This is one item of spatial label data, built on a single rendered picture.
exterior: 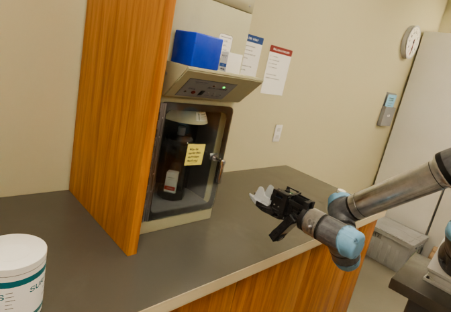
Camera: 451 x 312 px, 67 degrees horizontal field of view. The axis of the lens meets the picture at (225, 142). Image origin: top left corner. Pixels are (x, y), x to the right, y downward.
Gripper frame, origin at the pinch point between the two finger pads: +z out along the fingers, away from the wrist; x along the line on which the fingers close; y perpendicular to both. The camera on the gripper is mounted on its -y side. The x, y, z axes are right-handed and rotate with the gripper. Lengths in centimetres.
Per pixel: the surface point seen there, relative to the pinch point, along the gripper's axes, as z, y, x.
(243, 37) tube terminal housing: 23, 49, -3
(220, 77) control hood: 11.8, 35.2, 13.8
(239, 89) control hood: 15.0, 32.1, 1.4
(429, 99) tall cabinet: 40, 43, -284
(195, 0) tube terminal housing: 23, 55, 19
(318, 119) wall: 66, 13, -140
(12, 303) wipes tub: 0, -13, 67
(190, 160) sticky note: 21.6, 5.7, 11.0
